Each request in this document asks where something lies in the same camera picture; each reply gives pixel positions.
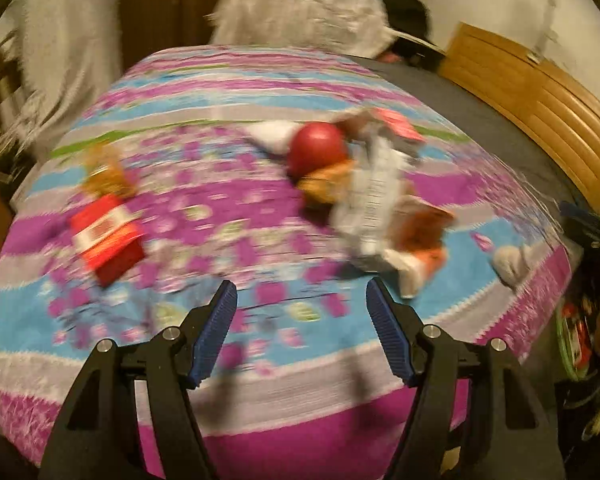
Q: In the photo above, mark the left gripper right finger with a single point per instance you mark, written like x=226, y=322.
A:
x=475, y=414

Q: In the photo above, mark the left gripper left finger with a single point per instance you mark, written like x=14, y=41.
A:
x=96, y=433

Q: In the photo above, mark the red white medicine box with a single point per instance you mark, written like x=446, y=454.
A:
x=107, y=238

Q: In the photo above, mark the golden wrapper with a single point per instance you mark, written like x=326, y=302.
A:
x=105, y=174

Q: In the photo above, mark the small white crumpled tissue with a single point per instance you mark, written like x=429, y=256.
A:
x=512, y=264

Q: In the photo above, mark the dark grey bed sheet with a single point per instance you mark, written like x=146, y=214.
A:
x=496, y=134

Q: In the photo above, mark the white crumpled paper wrapper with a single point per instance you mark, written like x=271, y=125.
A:
x=375, y=203

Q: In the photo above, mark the orange brown snack wrapper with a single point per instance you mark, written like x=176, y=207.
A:
x=326, y=186

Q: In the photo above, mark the wooden headboard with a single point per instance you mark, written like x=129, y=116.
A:
x=541, y=99

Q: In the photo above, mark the pink small box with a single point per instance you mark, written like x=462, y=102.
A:
x=398, y=124

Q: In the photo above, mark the colourful striped bed blanket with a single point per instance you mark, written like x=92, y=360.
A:
x=302, y=389

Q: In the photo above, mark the red round ball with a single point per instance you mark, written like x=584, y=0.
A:
x=315, y=145

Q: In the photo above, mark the striped grey cloth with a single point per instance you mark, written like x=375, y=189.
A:
x=69, y=54

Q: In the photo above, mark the black clothing pile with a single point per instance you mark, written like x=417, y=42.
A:
x=412, y=46

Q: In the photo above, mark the silver satin pillow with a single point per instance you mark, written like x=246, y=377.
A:
x=350, y=27

